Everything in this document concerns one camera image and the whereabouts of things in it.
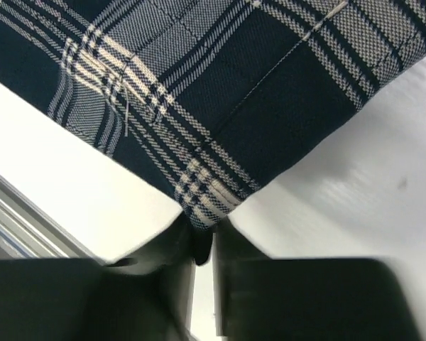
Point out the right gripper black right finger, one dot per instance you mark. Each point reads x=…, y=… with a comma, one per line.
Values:
x=261, y=298

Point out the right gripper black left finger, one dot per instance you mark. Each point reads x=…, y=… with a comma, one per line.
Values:
x=143, y=296

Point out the navy plaid pleated skirt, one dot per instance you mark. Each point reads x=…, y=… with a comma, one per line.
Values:
x=207, y=101

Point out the aluminium table frame rail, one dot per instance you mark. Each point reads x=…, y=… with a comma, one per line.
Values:
x=27, y=232

